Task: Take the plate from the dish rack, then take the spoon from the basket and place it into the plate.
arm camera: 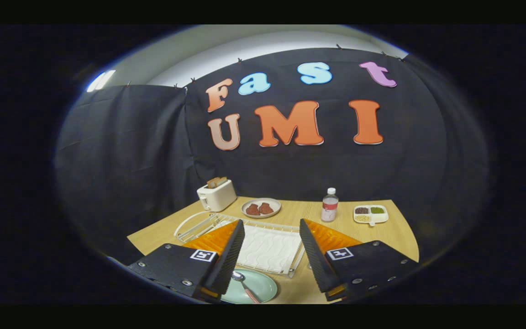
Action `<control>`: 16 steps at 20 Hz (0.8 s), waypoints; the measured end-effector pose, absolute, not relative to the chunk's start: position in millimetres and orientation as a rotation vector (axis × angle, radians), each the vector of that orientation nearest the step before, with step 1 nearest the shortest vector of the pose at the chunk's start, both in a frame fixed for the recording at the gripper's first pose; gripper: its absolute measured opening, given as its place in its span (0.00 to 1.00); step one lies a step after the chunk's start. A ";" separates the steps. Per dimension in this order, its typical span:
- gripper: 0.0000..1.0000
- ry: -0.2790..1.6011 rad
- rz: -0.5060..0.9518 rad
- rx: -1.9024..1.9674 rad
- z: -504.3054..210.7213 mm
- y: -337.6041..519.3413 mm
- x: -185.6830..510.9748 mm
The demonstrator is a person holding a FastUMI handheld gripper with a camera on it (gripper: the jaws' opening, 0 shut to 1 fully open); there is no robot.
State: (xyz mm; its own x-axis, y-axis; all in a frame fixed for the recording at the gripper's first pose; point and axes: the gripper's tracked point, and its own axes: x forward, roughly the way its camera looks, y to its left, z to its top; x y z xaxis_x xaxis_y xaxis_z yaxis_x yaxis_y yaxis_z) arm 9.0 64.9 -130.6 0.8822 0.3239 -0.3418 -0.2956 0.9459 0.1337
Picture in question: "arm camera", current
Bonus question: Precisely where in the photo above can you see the beige round plate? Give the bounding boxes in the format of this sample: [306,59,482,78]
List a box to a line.
[241,197,282,219]

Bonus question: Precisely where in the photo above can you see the white toaster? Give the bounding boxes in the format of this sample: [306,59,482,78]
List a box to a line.
[197,179,237,212]

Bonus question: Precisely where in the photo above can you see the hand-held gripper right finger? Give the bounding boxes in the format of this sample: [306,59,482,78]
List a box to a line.
[299,218,420,301]

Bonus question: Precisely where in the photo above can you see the white divided dish with beans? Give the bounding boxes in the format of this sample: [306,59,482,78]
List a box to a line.
[353,204,389,227]

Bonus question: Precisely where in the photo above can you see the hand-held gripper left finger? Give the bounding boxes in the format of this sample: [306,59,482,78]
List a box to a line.
[127,219,246,302]

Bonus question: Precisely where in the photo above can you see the clear bottle with red label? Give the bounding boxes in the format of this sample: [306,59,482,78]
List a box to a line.
[321,187,339,223]

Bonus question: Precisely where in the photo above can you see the ceiling light strip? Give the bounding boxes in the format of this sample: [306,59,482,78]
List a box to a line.
[86,69,116,93]

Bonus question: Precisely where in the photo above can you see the white drain tray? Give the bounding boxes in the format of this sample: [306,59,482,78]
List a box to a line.
[217,222,304,275]

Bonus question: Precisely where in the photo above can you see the white wire dish rack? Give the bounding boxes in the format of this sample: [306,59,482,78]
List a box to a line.
[174,211,307,278]

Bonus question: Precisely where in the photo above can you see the black backdrop cloth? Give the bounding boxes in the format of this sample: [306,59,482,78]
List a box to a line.
[55,48,492,265]

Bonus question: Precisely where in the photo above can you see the metal spoon with red handle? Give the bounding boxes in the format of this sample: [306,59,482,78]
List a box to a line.
[231,271,261,304]

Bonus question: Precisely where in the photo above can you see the light green plate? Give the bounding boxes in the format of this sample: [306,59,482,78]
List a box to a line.
[221,268,279,304]

